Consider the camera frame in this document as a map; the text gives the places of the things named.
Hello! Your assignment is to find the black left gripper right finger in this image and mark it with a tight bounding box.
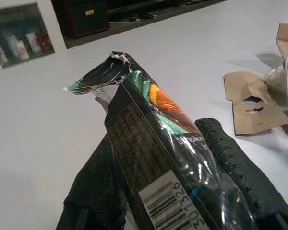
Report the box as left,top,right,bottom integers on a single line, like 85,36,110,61
193,117,288,230

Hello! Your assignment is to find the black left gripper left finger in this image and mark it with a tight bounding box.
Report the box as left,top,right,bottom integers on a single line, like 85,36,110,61
55,135,134,230

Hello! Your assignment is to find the dark cigarette pack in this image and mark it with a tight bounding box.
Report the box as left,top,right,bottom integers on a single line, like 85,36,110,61
63,50,257,230

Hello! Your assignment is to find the flat brown cardboard piece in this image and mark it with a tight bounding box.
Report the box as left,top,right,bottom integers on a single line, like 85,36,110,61
223,71,288,137

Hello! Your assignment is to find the crumpled translucent plastic wrap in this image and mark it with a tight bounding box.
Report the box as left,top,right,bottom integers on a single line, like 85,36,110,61
264,66,288,107

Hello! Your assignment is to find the white glass door cabinet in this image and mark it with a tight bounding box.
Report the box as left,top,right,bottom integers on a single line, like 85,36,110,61
0,0,68,70

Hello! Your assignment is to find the black case with gold label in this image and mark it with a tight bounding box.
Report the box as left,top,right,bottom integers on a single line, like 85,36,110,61
51,0,111,39

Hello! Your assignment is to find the low dark bench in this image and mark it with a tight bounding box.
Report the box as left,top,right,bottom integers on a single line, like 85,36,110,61
107,0,226,24

